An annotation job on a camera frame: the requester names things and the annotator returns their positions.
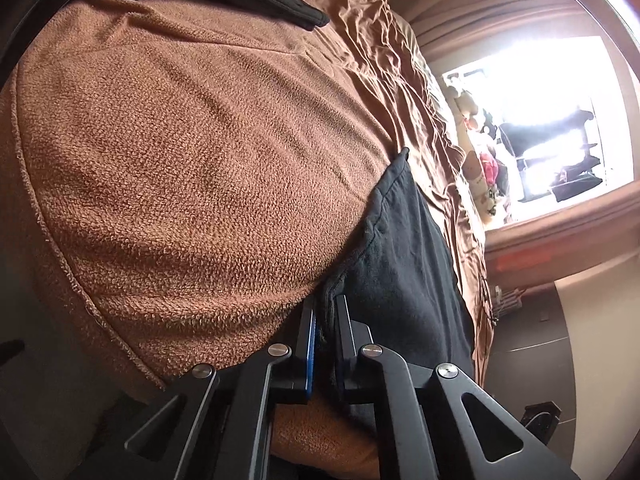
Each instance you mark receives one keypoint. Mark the white power strip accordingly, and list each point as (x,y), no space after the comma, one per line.
(507,302)

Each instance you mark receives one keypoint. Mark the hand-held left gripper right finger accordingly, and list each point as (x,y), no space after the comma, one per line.
(341,355)

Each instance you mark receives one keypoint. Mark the bright window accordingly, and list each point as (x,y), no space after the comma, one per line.
(545,80)

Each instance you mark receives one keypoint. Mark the black bear print T-shirt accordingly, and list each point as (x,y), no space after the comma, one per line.
(405,270)

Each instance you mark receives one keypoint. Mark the bear print window cushion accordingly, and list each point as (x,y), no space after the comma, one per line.
(474,170)

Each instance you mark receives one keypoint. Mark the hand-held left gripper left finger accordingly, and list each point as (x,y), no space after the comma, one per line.
(311,350)

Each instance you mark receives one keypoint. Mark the pile of plush toys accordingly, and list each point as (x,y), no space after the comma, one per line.
(489,165)

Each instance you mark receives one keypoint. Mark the pink curtain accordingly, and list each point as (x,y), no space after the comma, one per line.
(560,240)
(500,10)

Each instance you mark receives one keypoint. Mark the brown blanket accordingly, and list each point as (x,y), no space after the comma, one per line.
(175,160)

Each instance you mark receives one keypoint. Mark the wall switch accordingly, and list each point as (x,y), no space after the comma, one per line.
(543,316)

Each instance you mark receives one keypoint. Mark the black hanging jacket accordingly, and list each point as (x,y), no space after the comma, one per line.
(545,135)

